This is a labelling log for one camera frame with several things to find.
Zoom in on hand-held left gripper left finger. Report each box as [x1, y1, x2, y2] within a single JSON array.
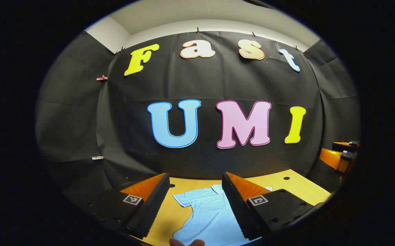
[[81, 173, 171, 240]]

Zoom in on light blue T-shirt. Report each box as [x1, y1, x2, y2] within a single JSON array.
[[172, 184, 273, 246]]

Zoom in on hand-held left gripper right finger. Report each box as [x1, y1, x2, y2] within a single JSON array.
[[222, 172, 324, 241]]

